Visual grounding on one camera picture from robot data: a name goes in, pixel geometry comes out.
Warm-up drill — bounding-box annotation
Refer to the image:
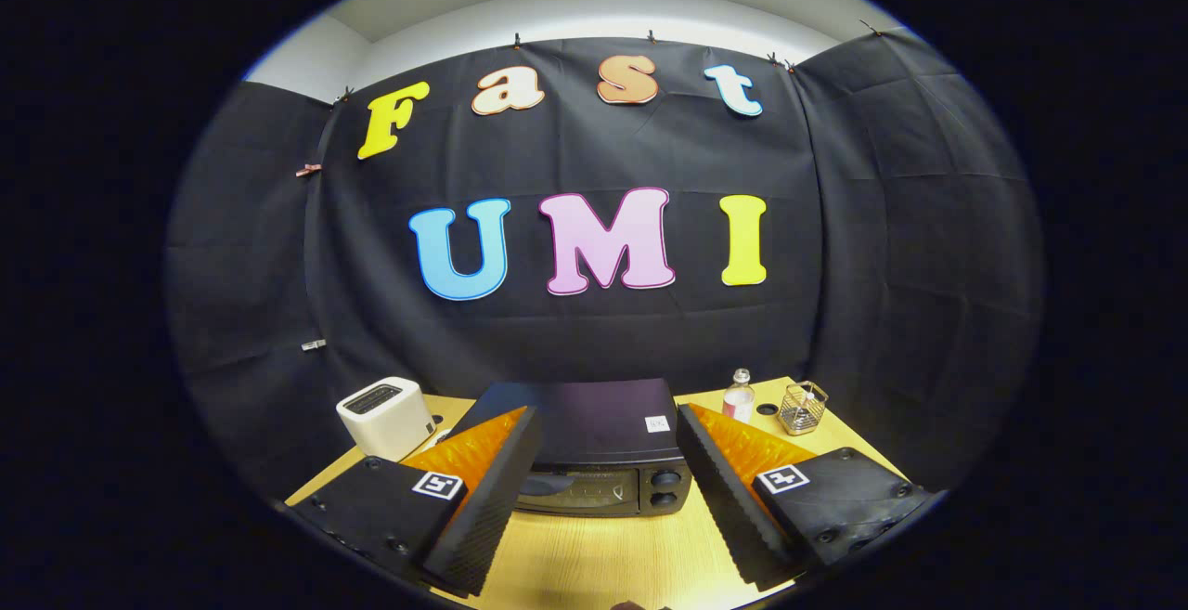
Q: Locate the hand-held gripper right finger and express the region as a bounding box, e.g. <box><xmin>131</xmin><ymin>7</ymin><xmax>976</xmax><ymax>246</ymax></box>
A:
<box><xmin>676</xmin><ymin>403</ymin><xmax>934</xmax><ymax>592</ymax></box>

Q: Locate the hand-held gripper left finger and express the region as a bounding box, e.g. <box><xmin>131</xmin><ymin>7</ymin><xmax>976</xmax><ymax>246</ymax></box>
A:
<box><xmin>291</xmin><ymin>406</ymin><xmax>542</xmax><ymax>597</ymax></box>

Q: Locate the black toaster oven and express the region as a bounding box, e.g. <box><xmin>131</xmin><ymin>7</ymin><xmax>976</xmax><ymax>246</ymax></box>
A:
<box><xmin>445</xmin><ymin>378</ymin><xmax>694</xmax><ymax>518</ymax></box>

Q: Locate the white bread toaster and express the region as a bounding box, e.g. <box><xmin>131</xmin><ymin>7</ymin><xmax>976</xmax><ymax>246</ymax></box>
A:
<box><xmin>336</xmin><ymin>377</ymin><xmax>437</xmax><ymax>462</ymax></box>

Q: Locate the clear plastic bottle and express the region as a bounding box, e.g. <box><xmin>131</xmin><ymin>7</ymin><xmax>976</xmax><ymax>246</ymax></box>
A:
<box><xmin>722</xmin><ymin>369</ymin><xmax>756</xmax><ymax>423</ymax></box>

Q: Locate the metal wire basket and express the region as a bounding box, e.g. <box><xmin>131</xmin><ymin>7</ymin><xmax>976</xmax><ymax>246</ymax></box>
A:
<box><xmin>778</xmin><ymin>381</ymin><xmax>829</xmax><ymax>435</ymax></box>

